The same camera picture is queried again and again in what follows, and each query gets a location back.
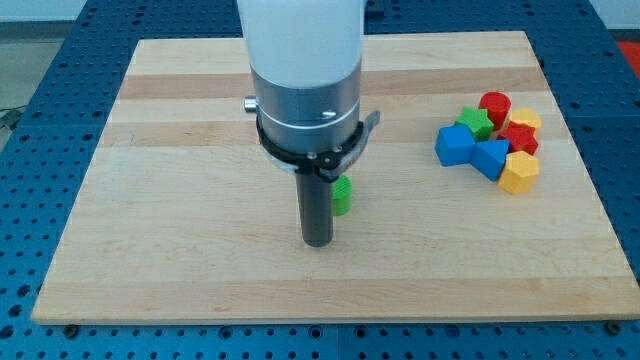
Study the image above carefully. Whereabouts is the green cylinder block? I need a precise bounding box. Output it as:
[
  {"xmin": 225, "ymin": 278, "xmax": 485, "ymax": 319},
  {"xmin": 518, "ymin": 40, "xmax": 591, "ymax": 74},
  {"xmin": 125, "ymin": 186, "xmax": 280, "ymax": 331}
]
[{"xmin": 332, "ymin": 175, "xmax": 352, "ymax": 216}]

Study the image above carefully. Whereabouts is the blue cube block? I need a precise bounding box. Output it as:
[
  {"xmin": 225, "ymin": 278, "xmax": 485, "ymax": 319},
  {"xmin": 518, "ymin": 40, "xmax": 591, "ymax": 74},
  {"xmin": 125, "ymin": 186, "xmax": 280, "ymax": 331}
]
[{"xmin": 435, "ymin": 125, "xmax": 476, "ymax": 167}]

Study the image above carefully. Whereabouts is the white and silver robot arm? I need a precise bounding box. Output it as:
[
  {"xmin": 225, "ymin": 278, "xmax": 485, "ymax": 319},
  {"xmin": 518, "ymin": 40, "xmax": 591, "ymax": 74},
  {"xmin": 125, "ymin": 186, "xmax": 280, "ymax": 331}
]
[{"xmin": 237, "ymin": 0, "xmax": 380, "ymax": 247}]

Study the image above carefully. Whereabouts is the green star block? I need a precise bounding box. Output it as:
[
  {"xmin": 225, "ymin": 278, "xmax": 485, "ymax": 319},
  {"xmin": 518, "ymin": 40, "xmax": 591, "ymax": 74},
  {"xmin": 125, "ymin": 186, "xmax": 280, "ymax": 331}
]
[{"xmin": 454, "ymin": 107, "xmax": 494, "ymax": 141}]

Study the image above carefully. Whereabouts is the red cylinder block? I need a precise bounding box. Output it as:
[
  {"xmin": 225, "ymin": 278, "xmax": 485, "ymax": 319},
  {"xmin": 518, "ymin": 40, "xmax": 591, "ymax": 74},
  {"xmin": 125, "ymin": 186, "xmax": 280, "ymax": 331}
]
[{"xmin": 478, "ymin": 91, "xmax": 511, "ymax": 131}]

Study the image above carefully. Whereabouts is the yellow cylinder block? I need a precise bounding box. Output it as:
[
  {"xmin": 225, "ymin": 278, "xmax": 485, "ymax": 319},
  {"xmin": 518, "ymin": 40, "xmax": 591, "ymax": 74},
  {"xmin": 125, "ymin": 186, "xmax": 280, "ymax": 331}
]
[{"xmin": 508, "ymin": 108, "xmax": 542, "ymax": 134}]

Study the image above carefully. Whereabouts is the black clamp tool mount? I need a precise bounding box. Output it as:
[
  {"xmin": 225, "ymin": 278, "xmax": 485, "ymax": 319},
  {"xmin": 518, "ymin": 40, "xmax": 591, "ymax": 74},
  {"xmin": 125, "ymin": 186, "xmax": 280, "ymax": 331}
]
[{"xmin": 256, "ymin": 110, "xmax": 381, "ymax": 183}]

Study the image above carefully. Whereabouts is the yellow hexagon block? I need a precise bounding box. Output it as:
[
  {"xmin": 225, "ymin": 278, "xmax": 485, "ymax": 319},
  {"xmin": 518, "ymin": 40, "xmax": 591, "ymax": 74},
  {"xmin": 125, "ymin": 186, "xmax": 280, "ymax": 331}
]
[{"xmin": 497, "ymin": 151, "xmax": 540, "ymax": 195}]

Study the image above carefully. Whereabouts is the red star block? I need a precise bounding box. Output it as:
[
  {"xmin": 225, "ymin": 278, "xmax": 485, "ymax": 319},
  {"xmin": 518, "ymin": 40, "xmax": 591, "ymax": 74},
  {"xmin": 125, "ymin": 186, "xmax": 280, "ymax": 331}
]
[{"xmin": 497, "ymin": 123, "xmax": 539, "ymax": 155}]

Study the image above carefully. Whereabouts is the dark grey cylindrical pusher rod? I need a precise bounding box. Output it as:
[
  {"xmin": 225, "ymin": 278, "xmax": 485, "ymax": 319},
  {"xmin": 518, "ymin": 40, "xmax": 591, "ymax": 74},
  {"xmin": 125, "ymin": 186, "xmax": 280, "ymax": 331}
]
[{"xmin": 295, "ymin": 174, "xmax": 333, "ymax": 248}]

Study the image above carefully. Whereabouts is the blue triangular block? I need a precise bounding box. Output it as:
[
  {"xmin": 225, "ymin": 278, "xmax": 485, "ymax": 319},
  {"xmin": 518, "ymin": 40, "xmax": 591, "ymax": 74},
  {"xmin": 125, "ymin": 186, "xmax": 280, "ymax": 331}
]
[{"xmin": 470, "ymin": 140, "xmax": 510, "ymax": 182}]

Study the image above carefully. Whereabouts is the light wooden board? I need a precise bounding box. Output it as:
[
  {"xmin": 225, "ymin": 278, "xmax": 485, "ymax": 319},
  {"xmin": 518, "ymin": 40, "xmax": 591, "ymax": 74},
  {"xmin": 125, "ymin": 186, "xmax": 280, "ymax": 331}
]
[{"xmin": 31, "ymin": 31, "xmax": 639, "ymax": 325}]

